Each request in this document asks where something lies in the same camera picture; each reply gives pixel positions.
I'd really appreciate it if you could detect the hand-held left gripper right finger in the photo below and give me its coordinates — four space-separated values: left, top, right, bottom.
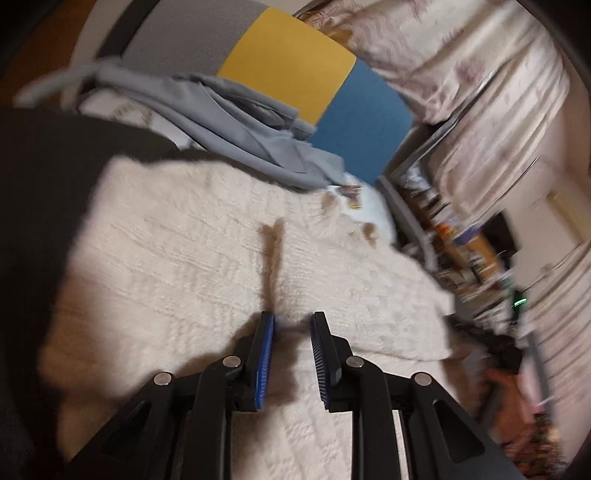
309 311 525 480

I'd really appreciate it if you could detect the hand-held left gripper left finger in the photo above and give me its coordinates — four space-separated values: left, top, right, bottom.
69 310 276 480

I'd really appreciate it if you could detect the white knit sweater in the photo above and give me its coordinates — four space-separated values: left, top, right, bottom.
39 157 462 480

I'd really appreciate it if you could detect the person's right hand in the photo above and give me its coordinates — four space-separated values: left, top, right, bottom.
482 369 540 445

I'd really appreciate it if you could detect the cluttered shelf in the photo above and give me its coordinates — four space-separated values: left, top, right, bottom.
392 154 522 317

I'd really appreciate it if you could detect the black monitor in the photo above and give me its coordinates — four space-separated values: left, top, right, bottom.
480 212 519 260

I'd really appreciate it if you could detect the beige air conditioner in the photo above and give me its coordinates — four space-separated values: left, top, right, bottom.
549 189 583 245

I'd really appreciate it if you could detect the white printed pillow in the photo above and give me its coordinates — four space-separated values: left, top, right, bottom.
76 97 399 246

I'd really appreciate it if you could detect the grey garment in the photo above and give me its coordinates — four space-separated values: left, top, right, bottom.
92 64 345 191

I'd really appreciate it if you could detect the floral white curtain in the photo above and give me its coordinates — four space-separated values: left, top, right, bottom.
298 0 574 223

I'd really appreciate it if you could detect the grey yellow blue chair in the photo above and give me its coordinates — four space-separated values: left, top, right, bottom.
14 0 414 186

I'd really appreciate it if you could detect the black foam roll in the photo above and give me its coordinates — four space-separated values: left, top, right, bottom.
98 0 161 59

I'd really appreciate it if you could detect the grey metal rack frame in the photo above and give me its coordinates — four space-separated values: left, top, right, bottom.
376 174 440 274

